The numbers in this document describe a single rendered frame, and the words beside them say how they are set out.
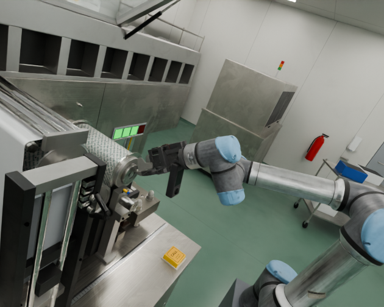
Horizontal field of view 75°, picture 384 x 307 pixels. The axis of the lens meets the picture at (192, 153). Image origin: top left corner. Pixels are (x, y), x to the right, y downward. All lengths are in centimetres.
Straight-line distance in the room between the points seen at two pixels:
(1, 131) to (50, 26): 40
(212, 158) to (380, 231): 41
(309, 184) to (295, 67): 443
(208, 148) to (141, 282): 58
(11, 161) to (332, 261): 79
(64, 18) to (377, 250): 104
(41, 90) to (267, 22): 479
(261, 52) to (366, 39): 164
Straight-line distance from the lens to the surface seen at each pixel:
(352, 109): 515
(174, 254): 112
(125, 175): 85
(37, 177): 47
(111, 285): 100
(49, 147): 57
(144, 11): 104
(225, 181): 69
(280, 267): 103
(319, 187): 83
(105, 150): 87
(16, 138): 59
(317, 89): 512
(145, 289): 102
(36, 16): 90
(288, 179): 81
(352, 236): 76
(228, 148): 65
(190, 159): 69
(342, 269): 80
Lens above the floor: 171
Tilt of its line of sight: 23 degrees down
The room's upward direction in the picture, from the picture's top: 22 degrees clockwise
